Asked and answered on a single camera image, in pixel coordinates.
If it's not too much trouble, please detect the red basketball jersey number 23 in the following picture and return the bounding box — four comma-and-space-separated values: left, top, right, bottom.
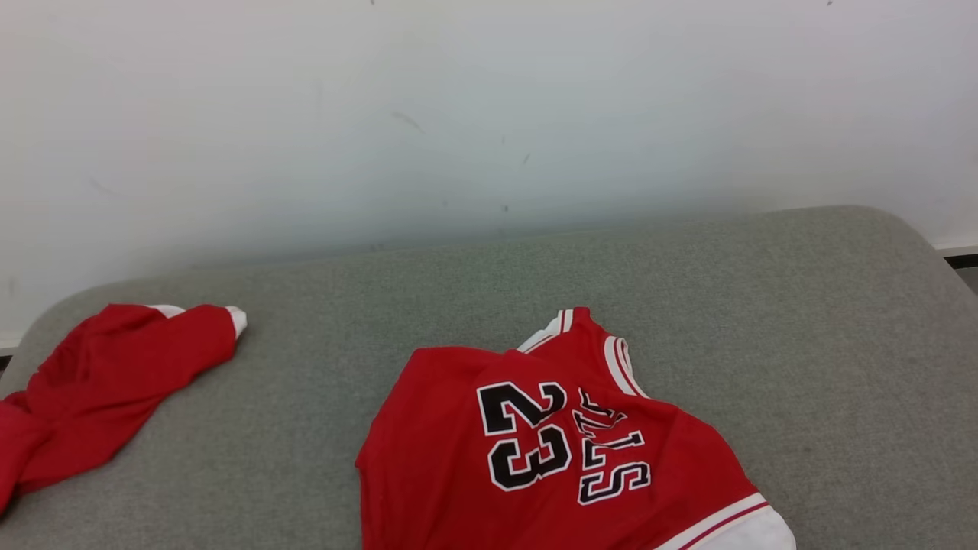
355, 307, 797, 550

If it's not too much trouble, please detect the red basketball shorts white stripe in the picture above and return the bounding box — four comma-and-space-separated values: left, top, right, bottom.
0, 303, 248, 513

